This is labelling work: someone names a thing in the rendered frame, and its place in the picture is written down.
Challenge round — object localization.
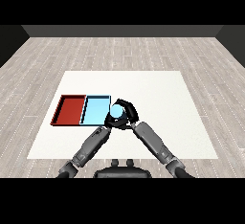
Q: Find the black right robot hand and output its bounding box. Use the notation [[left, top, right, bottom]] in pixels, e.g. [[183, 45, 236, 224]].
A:
[[113, 98, 140, 124]]

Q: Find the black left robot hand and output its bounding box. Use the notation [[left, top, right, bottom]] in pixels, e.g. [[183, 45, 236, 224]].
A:
[[103, 114, 129, 130]]

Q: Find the small blue can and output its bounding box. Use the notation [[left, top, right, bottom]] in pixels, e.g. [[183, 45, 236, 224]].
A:
[[109, 102, 125, 120]]

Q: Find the light blue shallow open box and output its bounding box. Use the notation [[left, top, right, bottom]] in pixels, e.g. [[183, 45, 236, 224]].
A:
[[78, 94, 112, 127]]

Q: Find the red shallow open box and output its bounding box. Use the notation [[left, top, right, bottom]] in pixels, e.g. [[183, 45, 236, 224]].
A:
[[50, 94, 88, 127]]

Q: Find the dark grey robot body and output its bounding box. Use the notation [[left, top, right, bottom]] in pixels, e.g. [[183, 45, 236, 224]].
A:
[[94, 159, 153, 179]]

